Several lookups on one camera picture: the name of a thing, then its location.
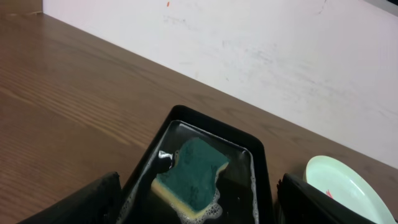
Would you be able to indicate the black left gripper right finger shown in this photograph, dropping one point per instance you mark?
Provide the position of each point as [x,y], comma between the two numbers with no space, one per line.
[302,203]

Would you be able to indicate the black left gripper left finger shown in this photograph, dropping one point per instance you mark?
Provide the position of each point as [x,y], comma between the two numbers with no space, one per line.
[97,202]

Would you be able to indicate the green and yellow sponge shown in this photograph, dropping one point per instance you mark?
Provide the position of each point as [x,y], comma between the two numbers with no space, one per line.
[190,185]

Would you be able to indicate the black rectangular soapy water tray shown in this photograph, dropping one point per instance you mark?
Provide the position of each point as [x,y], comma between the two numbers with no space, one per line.
[244,193]

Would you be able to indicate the mint green plate far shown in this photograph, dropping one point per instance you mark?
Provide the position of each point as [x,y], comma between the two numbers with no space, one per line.
[343,184]

